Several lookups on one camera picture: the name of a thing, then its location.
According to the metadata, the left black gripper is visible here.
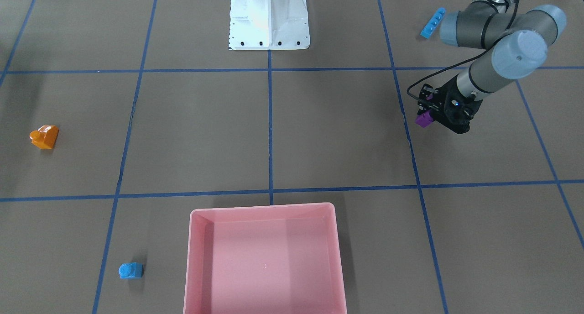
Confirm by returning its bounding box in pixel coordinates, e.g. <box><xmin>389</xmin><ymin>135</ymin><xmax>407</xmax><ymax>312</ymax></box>
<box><xmin>416</xmin><ymin>77</ymin><xmax>483</xmax><ymax>134</ymax></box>

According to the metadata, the purple block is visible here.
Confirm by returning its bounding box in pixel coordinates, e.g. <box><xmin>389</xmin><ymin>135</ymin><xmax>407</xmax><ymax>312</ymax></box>
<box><xmin>415</xmin><ymin>110</ymin><xmax>434</xmax><ymax>128</ymax></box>

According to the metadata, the orange block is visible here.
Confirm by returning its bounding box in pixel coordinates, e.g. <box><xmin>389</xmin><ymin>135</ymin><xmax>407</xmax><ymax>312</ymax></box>
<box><xmin>29</xmin><ymin>125</ymin><xmax>60</xmax><ymax>150</ymax></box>

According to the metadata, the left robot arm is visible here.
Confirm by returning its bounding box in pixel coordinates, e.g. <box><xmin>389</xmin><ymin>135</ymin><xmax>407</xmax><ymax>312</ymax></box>
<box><xmin>415</xmin><ymin>0</ymin><xmax>567</xmax><ymax>134</ymax></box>

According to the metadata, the pink plastic box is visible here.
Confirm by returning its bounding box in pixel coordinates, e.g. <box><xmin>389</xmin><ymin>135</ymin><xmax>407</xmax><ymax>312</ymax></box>
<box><xmin>183</xmin><ymin>202</ymin><xmax>348</xmax><ymax>314</ymax></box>

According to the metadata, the long blue studded block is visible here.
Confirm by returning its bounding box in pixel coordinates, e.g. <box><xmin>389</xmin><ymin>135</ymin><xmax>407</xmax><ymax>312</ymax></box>
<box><xmin>420</xmin><ymin>7</ymin><xmax>447</xmax><ymax>39</ymax></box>

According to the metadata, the small blue block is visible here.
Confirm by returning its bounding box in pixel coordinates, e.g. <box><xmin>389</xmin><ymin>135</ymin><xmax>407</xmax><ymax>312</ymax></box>
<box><xmin>118</xmin><ymin>262</ymin><xmax>143</xmax><ymax>279</ymax></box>

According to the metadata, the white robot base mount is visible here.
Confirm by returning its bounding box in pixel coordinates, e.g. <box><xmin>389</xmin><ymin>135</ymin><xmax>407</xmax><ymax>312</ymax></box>
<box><xmin>228</xmin><ymin>0</ymin><xmax>311</xmax><ymax>51</ymax></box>

